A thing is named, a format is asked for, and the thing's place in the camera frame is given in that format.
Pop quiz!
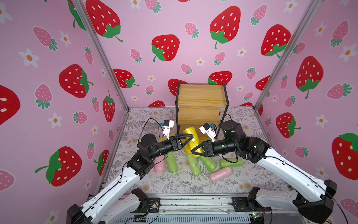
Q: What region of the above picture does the yellow trash bag roll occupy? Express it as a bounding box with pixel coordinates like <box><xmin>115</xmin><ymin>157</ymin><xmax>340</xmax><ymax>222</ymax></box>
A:
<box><xmin>199</xmin><ymin>137</ymin><xmax>211</xmax><ymax>142</ymax></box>
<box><xmin>183</xmin><ymin>127</ymin><xmax>200</xmax><ymax>155</ymax></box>
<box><xmin>159</xmin><ymin>136</ymin><xmax>167</xmax><ymax>142</ymax></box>

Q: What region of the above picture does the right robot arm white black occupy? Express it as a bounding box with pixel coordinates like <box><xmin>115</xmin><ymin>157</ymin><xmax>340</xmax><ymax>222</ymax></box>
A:
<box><xmin>192</xmin><ymin>120</ymin><xmax>337</xmax><ymax>224</ymax></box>

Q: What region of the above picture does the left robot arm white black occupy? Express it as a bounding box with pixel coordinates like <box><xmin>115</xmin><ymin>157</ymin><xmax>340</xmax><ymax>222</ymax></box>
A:
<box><xmin>66</xmin><ymin>134</ymin><xmax>193</xmax><ymax>224</ymax></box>

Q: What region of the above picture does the green trash bag roll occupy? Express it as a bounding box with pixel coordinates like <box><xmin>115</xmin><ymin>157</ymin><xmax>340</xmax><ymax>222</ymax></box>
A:
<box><xmin>186</xmin><ymin>154</ymin><xmax>201</xmax><ymax>176</ymax></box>
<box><xmin>199</xmin><ymin>156</ymin><xmax>217</xmax><ymax>173</ymax></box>
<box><xmin>166</xmin><ymin>152</ymin><xmax>178</xmax><ymax>173</ymax></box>
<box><xmin>220</xmin><ymin>158</ymin><xmax>243</xmax><ymax>168</ymax></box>

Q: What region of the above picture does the pink trash bag roll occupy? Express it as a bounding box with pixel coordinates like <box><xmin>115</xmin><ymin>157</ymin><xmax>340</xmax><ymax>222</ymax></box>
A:
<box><xmin>154</xmin><ymin>155</ymin><xmax>166</xmax><ymax>173</ymax></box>
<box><xmin>209</xmin><ymin>167</ymin><xmax>233</xmax><ymax>183</ymax></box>
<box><xmin>148</xmin><ymin>165</ymin><xmax>155</xmax><ymax>174</ymax></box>

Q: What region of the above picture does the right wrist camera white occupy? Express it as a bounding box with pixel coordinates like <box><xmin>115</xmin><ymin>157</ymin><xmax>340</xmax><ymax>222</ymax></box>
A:
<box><xmin>199</xmin><ymin>123</ymin><xmax>217</xmax><ymax>142</ymax></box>

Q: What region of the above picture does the wooden shelf black metal frame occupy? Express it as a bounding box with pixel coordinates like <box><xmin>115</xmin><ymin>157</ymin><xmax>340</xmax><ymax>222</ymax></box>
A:
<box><xmin>175</xmin><ymin>81</ymin><xmax>229</xmax><ymax>133</ymax></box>

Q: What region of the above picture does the aluminium rail frame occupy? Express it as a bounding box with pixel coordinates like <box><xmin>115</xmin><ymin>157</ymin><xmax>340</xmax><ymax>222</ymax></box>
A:
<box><xmin>81</xmin><ymin>193</ymin><xmax>318</xmax><ymax>224</ymax></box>

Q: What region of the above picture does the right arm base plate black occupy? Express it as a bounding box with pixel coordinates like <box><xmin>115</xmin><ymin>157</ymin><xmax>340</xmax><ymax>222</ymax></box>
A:
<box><xmin>231</xmin><ymin>197</ymin><xmax>272</xmax><ymax>212</ymax></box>

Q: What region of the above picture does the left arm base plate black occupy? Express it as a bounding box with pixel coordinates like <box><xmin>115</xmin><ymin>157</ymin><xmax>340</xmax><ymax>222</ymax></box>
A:
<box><xmin>133</xmin><ymin>197</ymin><xmax>160</xmax><ymax>213</ymax></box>

